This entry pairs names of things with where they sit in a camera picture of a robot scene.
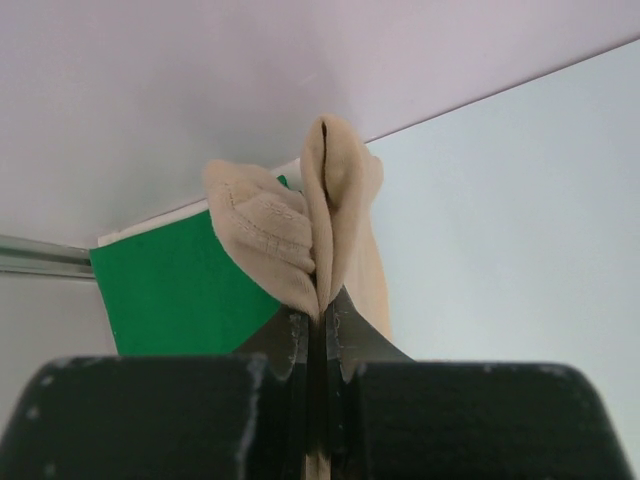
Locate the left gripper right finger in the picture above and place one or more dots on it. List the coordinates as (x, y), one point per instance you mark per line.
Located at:
(392, 417)

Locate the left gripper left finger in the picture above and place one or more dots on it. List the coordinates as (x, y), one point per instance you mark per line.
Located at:
(235, 416)

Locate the beige t shirt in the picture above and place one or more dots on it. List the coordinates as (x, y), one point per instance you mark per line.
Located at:
(314, 251)

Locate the folded green t shirt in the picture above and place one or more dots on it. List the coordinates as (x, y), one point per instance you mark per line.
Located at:
(174, 290)

